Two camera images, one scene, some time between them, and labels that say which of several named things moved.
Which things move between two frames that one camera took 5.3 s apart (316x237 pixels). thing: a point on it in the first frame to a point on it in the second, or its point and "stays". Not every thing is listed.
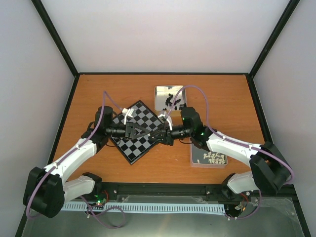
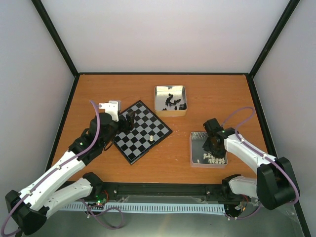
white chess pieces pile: [216, 158] stays
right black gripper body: [187, 133] to [217, 151]
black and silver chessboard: [134, 149] stays
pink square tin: [201, 158] stays
